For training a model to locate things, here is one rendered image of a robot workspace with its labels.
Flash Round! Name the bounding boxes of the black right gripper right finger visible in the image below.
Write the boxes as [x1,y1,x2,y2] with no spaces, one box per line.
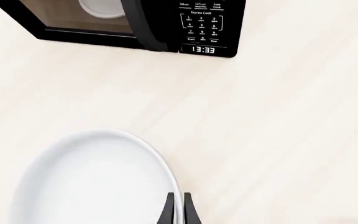
[183,192,202,224]

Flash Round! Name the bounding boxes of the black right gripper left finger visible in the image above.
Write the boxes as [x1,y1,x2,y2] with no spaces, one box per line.
[156,192,175,224]

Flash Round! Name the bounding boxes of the white bowl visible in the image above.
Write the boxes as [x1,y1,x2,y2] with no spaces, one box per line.
[7,128,186,224]

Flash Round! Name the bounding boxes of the black microwave oven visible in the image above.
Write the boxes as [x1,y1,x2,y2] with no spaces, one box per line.
[0,0,247,58]

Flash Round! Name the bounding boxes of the white mug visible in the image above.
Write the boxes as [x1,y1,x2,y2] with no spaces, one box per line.
[78,0,126,20]

